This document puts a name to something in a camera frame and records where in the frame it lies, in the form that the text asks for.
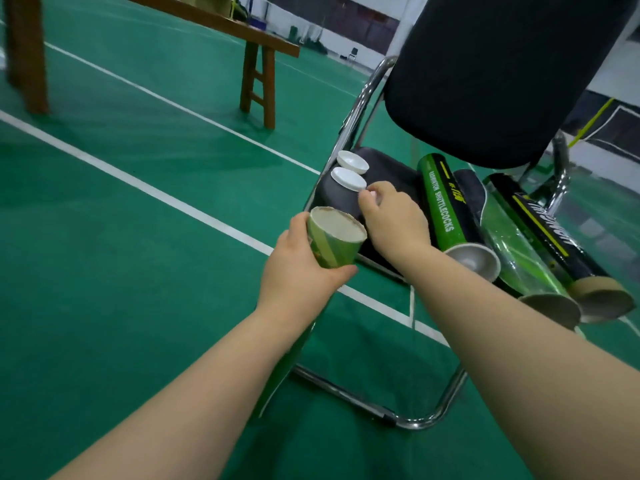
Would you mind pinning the person's right hand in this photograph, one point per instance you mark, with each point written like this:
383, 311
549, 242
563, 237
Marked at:
397, 227

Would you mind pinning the person's left hand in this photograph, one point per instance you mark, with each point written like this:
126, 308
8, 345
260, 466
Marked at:
292, 279

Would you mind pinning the person's right thumb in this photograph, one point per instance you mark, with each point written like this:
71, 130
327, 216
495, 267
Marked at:
366, 207

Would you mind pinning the person's left thumb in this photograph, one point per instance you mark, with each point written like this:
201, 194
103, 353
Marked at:
336, 273

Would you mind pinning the person's right forearm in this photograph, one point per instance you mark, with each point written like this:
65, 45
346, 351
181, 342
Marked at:
525, 364

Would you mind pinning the person's left forearm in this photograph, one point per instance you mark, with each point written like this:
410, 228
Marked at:
185, 409

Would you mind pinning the white plastic tube cap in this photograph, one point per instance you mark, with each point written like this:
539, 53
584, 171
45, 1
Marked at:
352, 161
348, 178

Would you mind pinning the green shuttlecock tube yellow stripe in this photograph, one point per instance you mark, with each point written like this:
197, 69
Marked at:
441, 207

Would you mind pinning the small dark background chair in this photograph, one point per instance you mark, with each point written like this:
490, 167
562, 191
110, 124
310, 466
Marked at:
353, 53

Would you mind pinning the clear-wrapped green shuttlecock tube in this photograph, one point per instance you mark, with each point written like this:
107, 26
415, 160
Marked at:
517, 257

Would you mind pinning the black shuttlecock tube yellow stripe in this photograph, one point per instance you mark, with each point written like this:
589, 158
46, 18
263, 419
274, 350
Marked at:
552, 232

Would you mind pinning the brown wooden bench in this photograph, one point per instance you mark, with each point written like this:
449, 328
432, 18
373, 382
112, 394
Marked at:
260, 40

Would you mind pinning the yellow pole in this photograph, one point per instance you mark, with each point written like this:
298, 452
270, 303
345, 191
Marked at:
592, 119

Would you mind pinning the yellowish cardboard box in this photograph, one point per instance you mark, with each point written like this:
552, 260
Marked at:
212, 2

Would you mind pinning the black folding chair chrome frame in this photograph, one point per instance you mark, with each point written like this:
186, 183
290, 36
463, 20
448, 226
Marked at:
500, 69

